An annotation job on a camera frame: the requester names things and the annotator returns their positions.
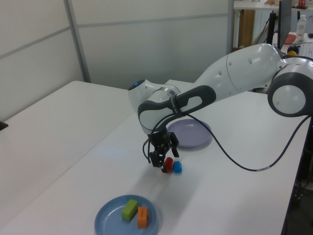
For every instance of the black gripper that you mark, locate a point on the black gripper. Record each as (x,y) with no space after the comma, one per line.
(160,140)

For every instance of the red cylinder block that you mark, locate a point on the red cylinder block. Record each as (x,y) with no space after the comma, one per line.
(169,162)

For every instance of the blue block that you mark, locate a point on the blue block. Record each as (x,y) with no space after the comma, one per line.
(177,167)

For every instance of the green rectangular block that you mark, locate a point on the green rectangular block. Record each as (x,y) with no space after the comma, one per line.
(129,209)

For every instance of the orange rectangular block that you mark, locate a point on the orange rectangular block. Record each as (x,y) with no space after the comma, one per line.
(142,217)

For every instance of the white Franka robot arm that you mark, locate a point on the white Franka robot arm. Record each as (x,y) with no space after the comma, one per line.
(244,71)

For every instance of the lilac plate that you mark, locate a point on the lilac plate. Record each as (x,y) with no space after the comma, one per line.
(193,134)

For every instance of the blue plate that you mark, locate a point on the blue plate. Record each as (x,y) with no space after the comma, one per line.
(110,218)

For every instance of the white office partition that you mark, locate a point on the white office partition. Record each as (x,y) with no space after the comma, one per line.
(151,44)
(31,49)

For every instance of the brown wooden cabinet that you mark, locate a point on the brown wooden cabinet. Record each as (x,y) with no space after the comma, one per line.
(246,28)

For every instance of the yellow ball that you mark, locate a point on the yellow ball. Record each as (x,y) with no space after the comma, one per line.
(292,54)

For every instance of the black monitor stand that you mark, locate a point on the black monitor stand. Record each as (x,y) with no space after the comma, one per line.
(271,29)

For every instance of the black ball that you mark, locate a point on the black ball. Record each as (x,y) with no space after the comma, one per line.
(293,48)

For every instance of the orange bowl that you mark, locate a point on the orange bowl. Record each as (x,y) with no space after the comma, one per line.
(290,39)

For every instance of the white desk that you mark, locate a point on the white desk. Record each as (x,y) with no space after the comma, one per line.
(256,5)

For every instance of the printed paper sheet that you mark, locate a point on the printed paper sheet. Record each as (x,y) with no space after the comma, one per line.
(306,50)

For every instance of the dark computer monitor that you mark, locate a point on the dark computer monitor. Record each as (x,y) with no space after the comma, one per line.
(284,22)

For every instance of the clear plastic bottle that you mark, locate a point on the clear plastic bottle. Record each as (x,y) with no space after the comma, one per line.
(300,29)

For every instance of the red can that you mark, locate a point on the red can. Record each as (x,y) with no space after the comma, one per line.
(302,3)

